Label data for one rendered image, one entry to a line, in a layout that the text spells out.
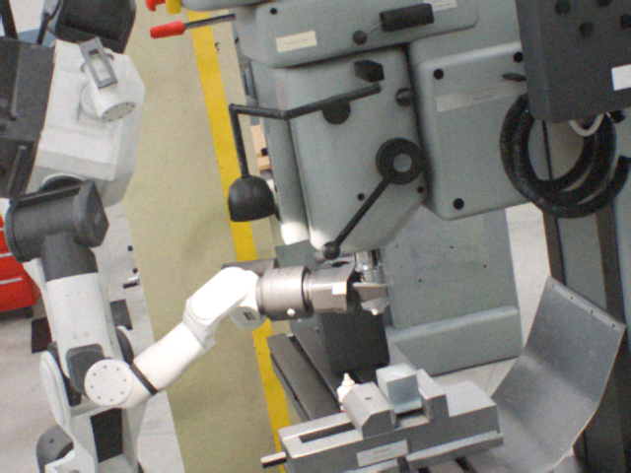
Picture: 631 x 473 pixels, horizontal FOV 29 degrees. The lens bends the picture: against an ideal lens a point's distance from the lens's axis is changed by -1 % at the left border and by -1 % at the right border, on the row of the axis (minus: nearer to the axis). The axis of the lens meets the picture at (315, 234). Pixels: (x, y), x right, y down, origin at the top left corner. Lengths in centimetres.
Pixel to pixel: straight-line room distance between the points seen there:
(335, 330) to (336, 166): 61
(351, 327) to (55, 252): 65
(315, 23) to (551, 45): 36
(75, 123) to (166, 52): 150
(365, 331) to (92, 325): 61
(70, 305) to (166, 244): 169
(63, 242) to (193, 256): 171
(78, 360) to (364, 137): 60
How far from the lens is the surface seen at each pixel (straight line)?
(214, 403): 391
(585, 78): 169
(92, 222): 208
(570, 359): 218
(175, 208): 372
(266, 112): 175
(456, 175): 191
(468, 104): 190
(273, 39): 181
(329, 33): 183
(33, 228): 209
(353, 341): 243
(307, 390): 239
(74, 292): 207
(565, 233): 220
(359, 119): 188
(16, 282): 658
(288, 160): 194
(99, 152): 215
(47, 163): 214
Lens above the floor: 187
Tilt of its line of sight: 15 degrees down
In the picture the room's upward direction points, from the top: 10 degrees counter-clockwise
